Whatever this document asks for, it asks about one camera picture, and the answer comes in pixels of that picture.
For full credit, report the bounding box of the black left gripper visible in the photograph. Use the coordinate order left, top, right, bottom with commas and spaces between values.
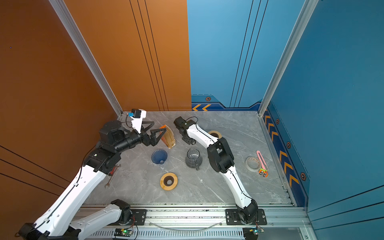
114, 121, 166, 157

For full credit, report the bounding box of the wooden ring dripper holder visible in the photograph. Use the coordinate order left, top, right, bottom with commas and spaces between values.
208, 131, 223, 139

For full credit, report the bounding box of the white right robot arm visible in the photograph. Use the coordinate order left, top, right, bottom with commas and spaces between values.
174, 117, 259, 225

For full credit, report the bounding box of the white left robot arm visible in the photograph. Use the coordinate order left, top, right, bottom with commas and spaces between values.
16, 120, 167, 240

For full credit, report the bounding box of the blue ribbed dripper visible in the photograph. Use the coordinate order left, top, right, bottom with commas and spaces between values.
151, 150, 168, 165

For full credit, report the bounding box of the silver wrench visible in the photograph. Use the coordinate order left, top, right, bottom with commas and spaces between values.
105, 164, 121, 189

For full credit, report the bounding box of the clear tape roll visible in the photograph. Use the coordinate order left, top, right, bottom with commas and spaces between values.
245, 156, 261, 173

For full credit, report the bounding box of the left green circuit board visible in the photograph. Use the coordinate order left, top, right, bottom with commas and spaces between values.
114, 228, 134, 238

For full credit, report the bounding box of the green circuit board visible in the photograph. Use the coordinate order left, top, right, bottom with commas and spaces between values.
243, 227, 265, 240
114, 228, 134, 238

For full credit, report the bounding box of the right green circuit board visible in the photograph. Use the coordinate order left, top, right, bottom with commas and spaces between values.
243, 227, 265, 240

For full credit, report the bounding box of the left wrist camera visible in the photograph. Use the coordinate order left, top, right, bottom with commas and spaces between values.
129, 109, 147, 134

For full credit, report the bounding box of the wooden ring near front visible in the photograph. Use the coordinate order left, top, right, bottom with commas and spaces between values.
159, 172, 179, 191

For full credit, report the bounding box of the pink handled tool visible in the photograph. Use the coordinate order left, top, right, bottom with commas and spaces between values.
257, 151, 269, 178

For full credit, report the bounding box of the aluminium left corner post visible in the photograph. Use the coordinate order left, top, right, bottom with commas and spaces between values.
49, 0, 123, 116

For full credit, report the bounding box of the aluminium corner post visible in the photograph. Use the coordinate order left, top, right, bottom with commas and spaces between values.
49, 0, 123, 116
258, 0, 319, 117

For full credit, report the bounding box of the aluminium right corner post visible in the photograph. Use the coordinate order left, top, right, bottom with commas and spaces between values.
258, 0, 319, 117

